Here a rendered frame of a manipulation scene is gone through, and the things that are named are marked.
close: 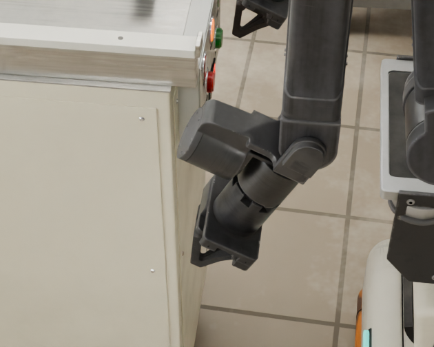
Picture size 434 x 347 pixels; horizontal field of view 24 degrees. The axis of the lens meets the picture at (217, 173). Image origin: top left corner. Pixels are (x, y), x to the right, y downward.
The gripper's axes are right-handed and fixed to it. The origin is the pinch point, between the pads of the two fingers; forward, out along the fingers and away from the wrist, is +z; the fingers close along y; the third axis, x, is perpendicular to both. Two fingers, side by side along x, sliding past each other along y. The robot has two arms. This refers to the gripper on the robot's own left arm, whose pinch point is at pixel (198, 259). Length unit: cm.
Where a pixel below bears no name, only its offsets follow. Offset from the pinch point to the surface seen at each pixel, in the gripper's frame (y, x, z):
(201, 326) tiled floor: -47, 30, 71
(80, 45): -21.9, -21.4, -3.1
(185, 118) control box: -26.2, -3.9, 4.0
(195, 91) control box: -26.1, -4.9, -0.9
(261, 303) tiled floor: -55, 40, 66
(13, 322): -21, -9, 56
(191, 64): -22.1, -8.3, -7.9
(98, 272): -21.4, -2.5, 35.6
